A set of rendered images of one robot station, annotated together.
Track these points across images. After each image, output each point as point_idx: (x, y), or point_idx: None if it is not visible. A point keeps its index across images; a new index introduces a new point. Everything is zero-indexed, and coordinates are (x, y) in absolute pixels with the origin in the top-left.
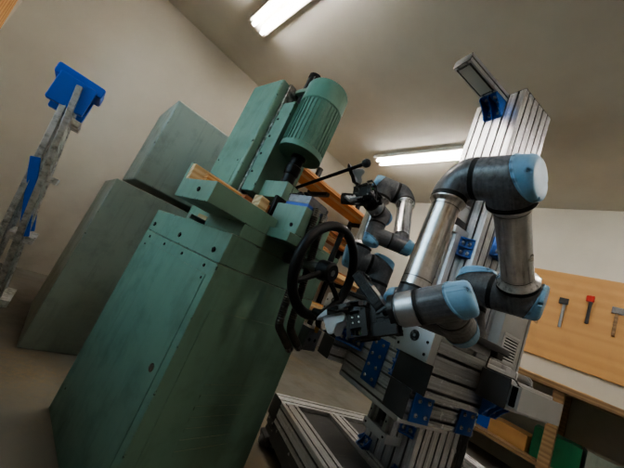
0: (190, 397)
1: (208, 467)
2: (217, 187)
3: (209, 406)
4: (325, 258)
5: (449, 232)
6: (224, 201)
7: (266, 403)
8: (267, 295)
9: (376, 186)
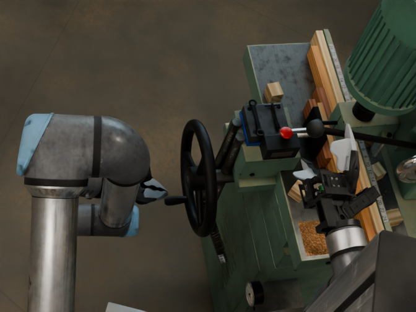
0: (221, 208)
1: (219, 283)
2: (246, 50)
3: (223, 232)
4: (290, 231)
5: (103, 182)
6: (246, 65)
7: (241, 309)
8: (252, 194)
9: (324, 190)
